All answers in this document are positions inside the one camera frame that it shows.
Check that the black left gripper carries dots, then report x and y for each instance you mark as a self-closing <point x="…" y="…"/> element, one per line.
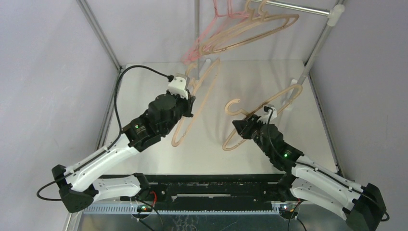
<point x="187" y="103"/>

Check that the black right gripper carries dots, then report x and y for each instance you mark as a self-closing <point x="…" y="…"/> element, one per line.
<point x="248" y="126"/>

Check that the pink wire hanger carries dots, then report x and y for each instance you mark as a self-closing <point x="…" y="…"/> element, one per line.
<point x="218" y="23"/>
<point x="237" y="15"/>
<point x="193" y="54"/>

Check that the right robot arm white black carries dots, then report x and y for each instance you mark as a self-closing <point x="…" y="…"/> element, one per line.
<point x="361" y="207"/>

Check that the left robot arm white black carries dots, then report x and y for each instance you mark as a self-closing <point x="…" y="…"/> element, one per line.
<point x="80" y="185"/>

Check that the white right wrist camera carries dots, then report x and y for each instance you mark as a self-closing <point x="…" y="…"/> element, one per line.
<point x="270" y="114"/>

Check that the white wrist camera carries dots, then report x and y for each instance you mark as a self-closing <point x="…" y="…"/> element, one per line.
<point x="270" y="114"/>
<point x="178" y="86"/>

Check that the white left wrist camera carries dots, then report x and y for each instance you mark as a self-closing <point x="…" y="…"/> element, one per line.
<point x="178" y="86"/>

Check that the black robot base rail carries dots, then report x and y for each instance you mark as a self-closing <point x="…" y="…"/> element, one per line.
<point x="235" y="192"/>

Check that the right controller board with wires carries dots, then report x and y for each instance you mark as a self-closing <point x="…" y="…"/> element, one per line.
<point x="290" y="212"/>

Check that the controller board with wires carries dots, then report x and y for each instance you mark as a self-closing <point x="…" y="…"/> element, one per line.
<point x="147" y="207"/>
<point x="290" y="212"/>

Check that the left controller board with wires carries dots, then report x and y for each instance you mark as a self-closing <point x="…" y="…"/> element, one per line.
<point x="147" y="207"/>

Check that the silver clothes rack frame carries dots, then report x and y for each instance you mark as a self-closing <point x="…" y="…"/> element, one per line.
<point x="269" y="33"/>

